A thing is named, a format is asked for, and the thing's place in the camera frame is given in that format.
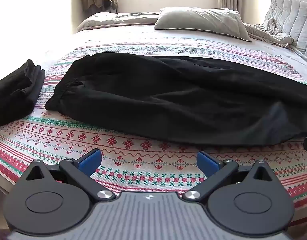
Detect black pants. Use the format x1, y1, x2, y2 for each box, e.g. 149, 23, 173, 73
45, 53, 307, 147

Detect folded black clothes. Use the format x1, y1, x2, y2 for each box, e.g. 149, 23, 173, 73
0, 59, 46, 127

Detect grey duvet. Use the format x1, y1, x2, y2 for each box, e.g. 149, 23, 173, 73
77, 12, 295, 48

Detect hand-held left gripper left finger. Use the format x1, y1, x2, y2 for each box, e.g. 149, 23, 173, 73
25, 148, 117, 202

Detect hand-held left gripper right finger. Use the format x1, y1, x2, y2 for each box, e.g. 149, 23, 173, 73
182, 151, 275, 203

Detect patterned striped bedspread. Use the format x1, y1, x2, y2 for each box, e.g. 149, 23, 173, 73
0, 26, 307, 228

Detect quilted grey pillow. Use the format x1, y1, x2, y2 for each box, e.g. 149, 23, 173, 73
265, 0, 307, 62

